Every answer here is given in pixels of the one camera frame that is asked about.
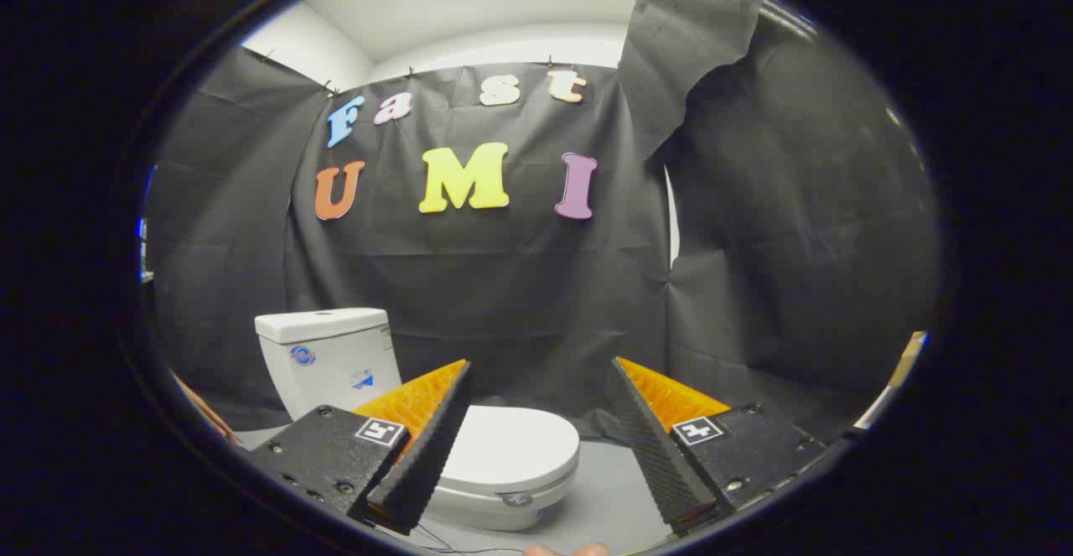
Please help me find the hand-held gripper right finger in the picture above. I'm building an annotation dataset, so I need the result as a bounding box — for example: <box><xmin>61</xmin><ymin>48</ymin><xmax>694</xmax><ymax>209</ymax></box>
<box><xmin>609</xmin><ymin>356</ymin><xmax>831</xmax><ymax>538</ymax></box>

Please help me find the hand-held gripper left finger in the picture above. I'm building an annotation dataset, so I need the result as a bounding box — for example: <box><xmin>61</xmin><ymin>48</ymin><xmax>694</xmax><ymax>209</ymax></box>
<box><xmin>243</xmin><ymin>359</ymin><xmax>473</xmax><ymax>536</ymax></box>

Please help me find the white toilet bowl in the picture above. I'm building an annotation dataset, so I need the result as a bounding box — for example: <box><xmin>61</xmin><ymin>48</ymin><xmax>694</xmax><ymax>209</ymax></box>
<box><xmin>423</xmin><ymin>464</ymin><xmax>579</xmax><ymax>532</ymax></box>

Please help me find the black backdrop cloth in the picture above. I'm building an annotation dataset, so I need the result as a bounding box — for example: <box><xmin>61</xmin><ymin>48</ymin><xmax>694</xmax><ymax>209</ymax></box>
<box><xmin>138</xmin><ymin>0</ymin><xmax>944</xmax><ymax>444</ymax></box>

